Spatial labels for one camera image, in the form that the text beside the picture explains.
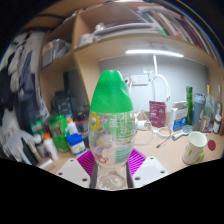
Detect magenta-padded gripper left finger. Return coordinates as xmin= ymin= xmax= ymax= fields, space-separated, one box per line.
xmin=54 ymin=148 xmax=99 ymax=189

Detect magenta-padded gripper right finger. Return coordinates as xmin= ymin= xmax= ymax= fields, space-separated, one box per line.
xmin=125 ymin=148 xmax=169 ymax=188

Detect clear bottle with green cap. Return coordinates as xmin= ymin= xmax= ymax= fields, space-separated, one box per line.
xmin=88 ymin=69 xmax=138 ymax=192

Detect white tub with blue lid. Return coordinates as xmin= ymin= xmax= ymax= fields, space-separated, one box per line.
xmin=65 ymin=133 xmax=87 ymax=157

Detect red and white can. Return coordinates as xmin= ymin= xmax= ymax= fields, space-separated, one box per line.
xmin=73 ymin=111 xmax=91 ymax=148

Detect light blue hairbrush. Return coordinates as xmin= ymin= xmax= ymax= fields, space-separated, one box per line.
xmin=171 ymin=124 xmax=194 ymax=142

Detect magenta pouch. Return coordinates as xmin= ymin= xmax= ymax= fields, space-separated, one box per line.
xmin=148 ymin=100 xmax=167 ymax=129

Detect white and blue carton box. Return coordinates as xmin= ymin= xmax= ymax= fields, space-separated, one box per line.
xmin=168 ymin=100 xmax=189 ymax=132

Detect grey shaker bottle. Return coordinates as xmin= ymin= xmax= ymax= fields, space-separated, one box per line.
xmin=192 ymin=93 xmax=207 ymax=131

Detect tall green bottle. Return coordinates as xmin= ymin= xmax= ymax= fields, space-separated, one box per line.
xmin=185 ymin=86 xmax=194 ymax=125

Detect hanging dark clothes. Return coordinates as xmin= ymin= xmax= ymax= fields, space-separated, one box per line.
xmin=0 ymin=31 xmax=48 ymax=134

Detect under-shelf light strip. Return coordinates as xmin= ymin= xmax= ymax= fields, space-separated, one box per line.
xmin=125 ymin=49 xmax=185 ymax=58

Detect wooden shelf unit with books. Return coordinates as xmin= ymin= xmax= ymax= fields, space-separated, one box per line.
xmin=38 ymin=0 xmax=221 ymax=111

